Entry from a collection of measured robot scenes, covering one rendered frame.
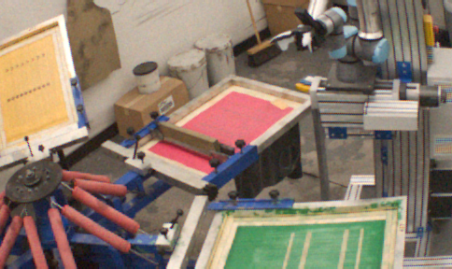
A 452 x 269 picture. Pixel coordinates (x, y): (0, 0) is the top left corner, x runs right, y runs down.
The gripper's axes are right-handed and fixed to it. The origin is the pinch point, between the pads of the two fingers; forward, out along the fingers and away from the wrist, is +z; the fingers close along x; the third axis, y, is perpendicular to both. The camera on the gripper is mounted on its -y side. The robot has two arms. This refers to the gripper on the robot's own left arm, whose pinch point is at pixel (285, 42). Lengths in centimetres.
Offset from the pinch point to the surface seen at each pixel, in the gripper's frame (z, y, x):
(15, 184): 81, 25, 86
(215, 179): 5, 61, 54
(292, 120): -48, 63, 55
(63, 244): 84, 42, 53
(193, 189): 17, 58, 54
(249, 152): -17, 61, 54
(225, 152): -13, 60, 64
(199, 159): -7, 62, 76
